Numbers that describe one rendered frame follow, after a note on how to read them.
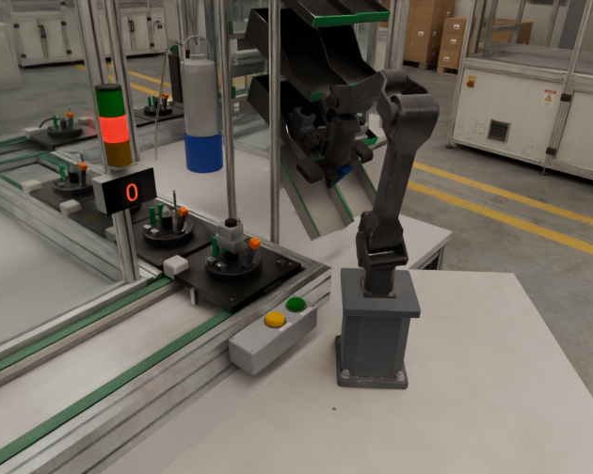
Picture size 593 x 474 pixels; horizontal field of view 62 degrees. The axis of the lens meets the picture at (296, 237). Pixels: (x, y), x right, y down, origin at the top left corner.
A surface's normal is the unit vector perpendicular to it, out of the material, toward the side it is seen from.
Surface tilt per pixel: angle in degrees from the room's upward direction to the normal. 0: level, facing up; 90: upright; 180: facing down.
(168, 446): 0
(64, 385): 0
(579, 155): 90
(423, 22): 90
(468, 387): 0
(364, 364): 90
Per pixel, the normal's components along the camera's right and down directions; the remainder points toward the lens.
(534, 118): -0.73, 0.31
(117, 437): 0.77, 0.32
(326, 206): 0.47, -0.36
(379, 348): -0.04, 0.48
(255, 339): 0.02, -0.88
